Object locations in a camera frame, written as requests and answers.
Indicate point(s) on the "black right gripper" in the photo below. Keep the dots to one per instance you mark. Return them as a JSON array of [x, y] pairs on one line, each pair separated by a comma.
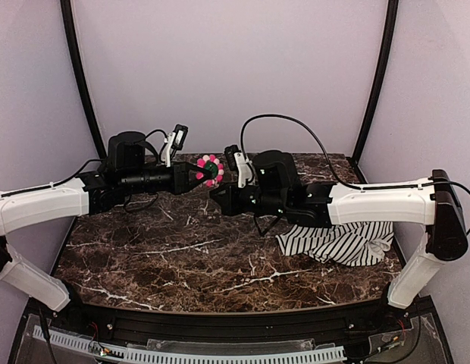
[[235, 199]]

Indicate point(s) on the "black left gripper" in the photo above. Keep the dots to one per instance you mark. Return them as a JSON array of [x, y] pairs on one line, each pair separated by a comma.
[[178, 178]]

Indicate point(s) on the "pink flower brooch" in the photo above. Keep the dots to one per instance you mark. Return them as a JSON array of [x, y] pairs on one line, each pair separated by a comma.
[[212, 164]]

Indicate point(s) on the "black white striped garment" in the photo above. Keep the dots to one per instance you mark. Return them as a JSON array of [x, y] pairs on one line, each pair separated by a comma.
[[354, 244]]

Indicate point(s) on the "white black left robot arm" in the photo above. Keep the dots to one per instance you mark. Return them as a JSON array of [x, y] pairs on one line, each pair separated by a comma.
[[132, 166]]

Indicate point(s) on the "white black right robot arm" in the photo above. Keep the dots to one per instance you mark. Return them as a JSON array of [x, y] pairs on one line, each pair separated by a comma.
[[430, 201]]

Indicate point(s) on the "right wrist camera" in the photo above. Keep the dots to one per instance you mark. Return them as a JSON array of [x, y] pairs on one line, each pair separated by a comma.
[[241, 165]]

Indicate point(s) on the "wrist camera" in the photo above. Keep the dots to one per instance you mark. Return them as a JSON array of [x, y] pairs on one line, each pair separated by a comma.
[[173, 143], [241, 165]]

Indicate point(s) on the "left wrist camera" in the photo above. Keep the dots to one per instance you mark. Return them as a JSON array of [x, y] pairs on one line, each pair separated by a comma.
[[173, 143]]

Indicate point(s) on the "black front frame rail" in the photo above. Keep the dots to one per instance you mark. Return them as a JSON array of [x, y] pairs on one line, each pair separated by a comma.
[[339, 323]]

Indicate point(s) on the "black right frame post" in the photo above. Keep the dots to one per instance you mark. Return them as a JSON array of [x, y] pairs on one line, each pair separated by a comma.
[[378, 80]]

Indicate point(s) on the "black frame post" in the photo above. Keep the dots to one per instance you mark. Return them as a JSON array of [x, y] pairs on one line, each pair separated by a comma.
[[378, 80], [67, 15]]

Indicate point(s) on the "white slotted cable duct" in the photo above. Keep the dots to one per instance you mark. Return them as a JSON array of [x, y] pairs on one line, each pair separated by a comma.
[[171, 351]]

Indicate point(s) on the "black left frame post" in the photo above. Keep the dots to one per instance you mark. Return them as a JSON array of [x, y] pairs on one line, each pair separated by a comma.
[[67, 15]]

